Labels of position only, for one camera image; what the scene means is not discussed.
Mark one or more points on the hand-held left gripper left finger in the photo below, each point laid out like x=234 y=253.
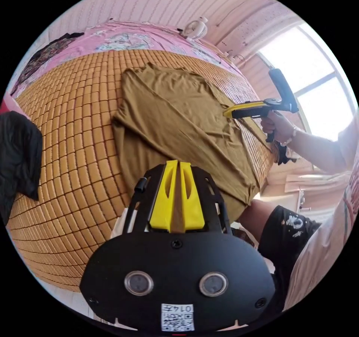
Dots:
x=160 y=205

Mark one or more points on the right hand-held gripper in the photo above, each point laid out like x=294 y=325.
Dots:
x=270 y=107

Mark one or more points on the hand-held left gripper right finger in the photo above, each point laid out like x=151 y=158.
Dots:
x=193 y=205

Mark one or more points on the brown long sleeve shirt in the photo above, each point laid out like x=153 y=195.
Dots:
x=179 y=123

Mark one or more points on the person's right forearm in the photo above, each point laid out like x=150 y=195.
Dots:
x=317 y=152

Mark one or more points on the person's right hand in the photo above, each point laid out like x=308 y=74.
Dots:
x=276 y=126

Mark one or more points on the window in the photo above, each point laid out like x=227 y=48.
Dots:
x=317 y=73

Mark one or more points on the white fan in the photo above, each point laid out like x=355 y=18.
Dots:
x=195 y=29

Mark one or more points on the bed with woven mat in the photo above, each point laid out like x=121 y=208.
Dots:
x=75 y=146

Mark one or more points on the person's body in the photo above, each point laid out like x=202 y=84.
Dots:
x=314 y=230

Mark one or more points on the black garment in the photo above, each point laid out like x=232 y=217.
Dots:
x=16 y=157

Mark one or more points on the dark floral garment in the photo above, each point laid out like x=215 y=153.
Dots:
x=45 y=56

